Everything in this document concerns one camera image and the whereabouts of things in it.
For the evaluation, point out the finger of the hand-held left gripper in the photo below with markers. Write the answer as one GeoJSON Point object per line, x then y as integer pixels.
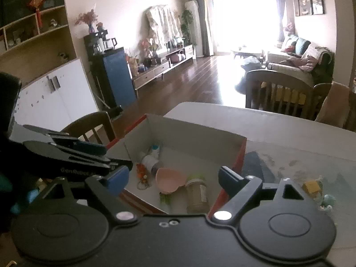
{"type": "Point", "coordinates": [83, 160]}
{"type": "Point", "coordinates": [91, 148]}

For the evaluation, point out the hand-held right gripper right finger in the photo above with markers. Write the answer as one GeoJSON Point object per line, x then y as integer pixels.
{"type": "Point", "coordinates": [229, 179]}

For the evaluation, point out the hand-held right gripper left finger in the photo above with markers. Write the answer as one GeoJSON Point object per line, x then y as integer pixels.
{"type": "Point", "coordinates": [116, 179]}

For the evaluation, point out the glass jar with green lid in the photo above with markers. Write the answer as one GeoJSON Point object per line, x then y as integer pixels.
{"type": "Point", "coordinates": [197, 196]}

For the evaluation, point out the red and white cardboard box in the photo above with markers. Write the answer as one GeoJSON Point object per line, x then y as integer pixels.
{"type": "Point", "coordinates": [194, 147]}

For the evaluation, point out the small green tube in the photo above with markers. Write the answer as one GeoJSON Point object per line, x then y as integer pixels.
{"type": "Point", "coordinates": [165, 199]}

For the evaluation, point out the pink heart-shaped dish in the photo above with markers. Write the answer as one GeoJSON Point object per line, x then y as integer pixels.
{"type": "Point", "coordinates": [169, 180]}

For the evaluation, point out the small teal toy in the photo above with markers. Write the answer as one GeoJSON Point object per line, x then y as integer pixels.
{"type": "Point", "coordinates": [328, 201]}

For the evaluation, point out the dark wooden dining chair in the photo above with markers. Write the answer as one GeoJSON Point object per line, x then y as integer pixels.
{"type": "Point", "coordinates": [86, 123]}
{"type": "Point", "coordinates": [319, 91]}
{"type": "Point", "coordinates": [278, 80]}

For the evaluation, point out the white cupboard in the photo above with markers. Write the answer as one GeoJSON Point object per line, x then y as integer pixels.
{"type": "Point", "coordinates": [61, 97]}

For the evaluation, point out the black and blue cabinet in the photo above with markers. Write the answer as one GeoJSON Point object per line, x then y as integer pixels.
{"type": "Point", "coordinates": [116, 78]}

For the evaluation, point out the small yellow box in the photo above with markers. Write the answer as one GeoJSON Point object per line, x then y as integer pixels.
{"type": "Point", "coordinates": [311, 187]}

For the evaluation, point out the low wooden television cabinet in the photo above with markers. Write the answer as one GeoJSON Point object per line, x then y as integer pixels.
{"type": "Point", "coordinates": [155, 71]}

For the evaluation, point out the glass kettle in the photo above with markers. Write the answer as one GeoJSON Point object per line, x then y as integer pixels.
{"type": "Point", "coordinates": [110, 44]}

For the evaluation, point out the grey-blue bundle on floor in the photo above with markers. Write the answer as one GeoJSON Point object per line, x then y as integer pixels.
{"type": "Point", "coordinates": [251, 62]}

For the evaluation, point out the beige cloth on chair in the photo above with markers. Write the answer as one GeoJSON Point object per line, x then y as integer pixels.
{"type": "Point", "coordinates": [333, 105]}

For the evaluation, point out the round coffee table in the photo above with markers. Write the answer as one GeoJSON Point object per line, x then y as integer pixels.
{"type": "Point", "coordinates": [247, 51]}

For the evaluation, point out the vase with pink flowers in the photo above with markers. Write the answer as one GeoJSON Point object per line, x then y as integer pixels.
{"type": "Point", "coordinates": [87, 19]}

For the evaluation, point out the beige sofa with cushions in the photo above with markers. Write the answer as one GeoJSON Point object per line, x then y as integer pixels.
{"type": "Point", "coordinates": [300, 61]}

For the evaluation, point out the floral cloth covered television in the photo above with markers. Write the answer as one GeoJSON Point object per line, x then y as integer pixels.
{"type": "Point", "coordinates": [162, 25]}

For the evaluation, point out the red knot ornament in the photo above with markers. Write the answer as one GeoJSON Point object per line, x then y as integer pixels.
{"type": "Point", "coordinates": [36, 4]}

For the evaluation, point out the tall green plant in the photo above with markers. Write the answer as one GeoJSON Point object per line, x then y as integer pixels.
{"type": "Point", "coordinates": [187, 25]}

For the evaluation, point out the white standing air conditioner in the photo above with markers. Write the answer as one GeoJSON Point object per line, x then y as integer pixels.
{"type": "Point", "coordinates": [193, 25]}

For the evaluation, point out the grey curtain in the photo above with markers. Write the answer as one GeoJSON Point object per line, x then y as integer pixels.
{"type": "Point", "coordinates": [205, 19]}
{"type": "Point", "coordinates": [279, 11]}

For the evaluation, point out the wooden wall shelf unit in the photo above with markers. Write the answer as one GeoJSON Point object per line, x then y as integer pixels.
{"type": "Point", "coordinates": [27, 50]}

